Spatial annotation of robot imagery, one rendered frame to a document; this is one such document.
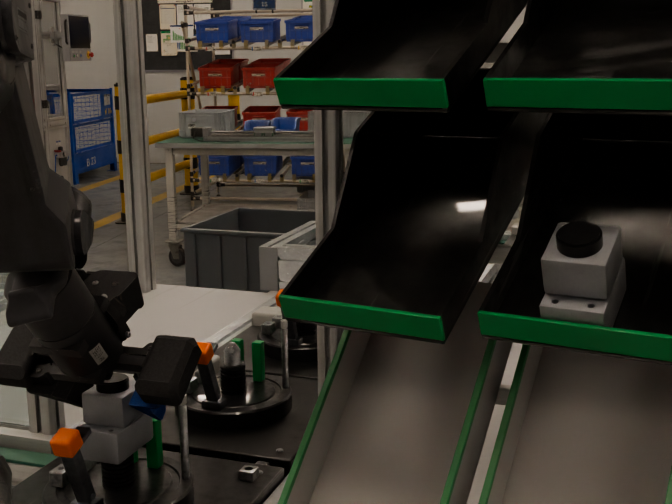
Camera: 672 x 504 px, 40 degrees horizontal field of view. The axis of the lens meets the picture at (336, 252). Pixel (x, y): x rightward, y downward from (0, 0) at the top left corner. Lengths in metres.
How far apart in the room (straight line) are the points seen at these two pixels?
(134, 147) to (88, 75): 10.28
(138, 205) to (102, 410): 1.24
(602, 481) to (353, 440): 0.20
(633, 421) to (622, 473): 0.04
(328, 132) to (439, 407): 0.24
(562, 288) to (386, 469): 0.22
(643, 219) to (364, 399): 0.27
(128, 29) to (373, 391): 1.39
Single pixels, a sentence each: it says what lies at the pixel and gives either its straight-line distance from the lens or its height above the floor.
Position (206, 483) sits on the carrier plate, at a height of 0.97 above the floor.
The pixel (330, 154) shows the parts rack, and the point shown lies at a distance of 0.78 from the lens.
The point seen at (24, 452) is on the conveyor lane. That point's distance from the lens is 1.13.
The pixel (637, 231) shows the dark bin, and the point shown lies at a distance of 0.75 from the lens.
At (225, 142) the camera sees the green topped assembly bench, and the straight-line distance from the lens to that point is 6.01.
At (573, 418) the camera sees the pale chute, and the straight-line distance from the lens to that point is 0.77.
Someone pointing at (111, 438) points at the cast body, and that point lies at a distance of 0.87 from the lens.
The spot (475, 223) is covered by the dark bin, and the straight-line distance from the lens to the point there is 0.76.
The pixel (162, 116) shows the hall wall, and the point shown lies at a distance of 12.00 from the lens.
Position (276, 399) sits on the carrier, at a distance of 1.10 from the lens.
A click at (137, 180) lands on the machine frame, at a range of 2.08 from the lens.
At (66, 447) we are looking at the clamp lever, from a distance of 0.83.
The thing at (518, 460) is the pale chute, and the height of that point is 1.07.
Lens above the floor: 1.39
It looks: 12 degrees down
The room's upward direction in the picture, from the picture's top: 1 degrees counter-clockwise
